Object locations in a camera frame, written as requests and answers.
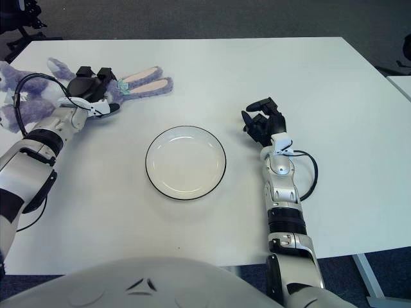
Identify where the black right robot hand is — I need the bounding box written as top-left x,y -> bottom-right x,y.
240,97 -> 287,147

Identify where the black office chair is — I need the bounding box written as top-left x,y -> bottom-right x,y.
0,0 -> 64,64

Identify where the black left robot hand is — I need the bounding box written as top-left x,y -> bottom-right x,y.
66,65 -> 123,115

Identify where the white table leg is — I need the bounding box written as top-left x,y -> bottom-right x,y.
351,253 -> 389,308

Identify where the white side table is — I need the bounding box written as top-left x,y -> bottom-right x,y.
387,75 -> 411,97

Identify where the purple plush bunny doll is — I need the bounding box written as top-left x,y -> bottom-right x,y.
0,56 -> 175,132

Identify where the grey robot torso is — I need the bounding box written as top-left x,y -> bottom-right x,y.
0,256 -> 370,308

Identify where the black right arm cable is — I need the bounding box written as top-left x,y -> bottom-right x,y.
293,149 -> 319,202

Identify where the white plate black rim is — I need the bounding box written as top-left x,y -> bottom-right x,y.
144,126 -> 227,202

